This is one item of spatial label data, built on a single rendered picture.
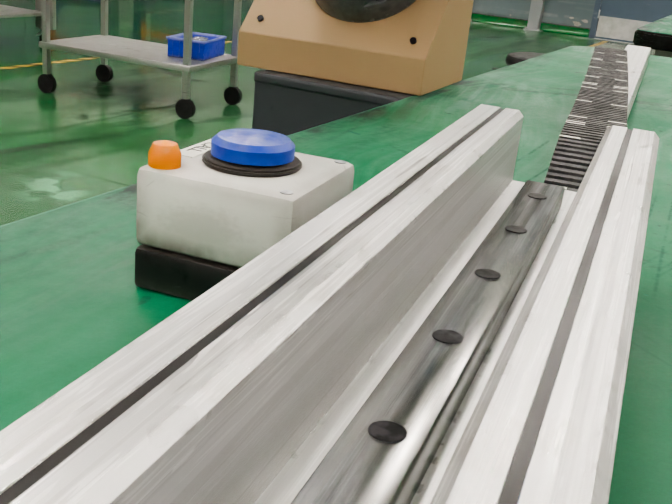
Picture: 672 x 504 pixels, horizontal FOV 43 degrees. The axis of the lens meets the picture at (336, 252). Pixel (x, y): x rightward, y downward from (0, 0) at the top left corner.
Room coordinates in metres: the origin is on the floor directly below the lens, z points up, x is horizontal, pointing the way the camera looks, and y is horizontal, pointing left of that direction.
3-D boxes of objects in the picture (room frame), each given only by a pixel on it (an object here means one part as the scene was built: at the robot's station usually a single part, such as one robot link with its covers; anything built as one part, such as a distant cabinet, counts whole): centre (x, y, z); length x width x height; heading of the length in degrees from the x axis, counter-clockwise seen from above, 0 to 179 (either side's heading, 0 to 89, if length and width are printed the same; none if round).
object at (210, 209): (0.40, 0.04, 0.81); 0.10 x 0.08 x 0.06; 71
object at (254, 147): (0.40, 0.04, 0.84); 0.04 x 0.04 x 0.02
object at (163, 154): (0.38, 0.08, 0.85); 0.02 x 0.02 x 0.01
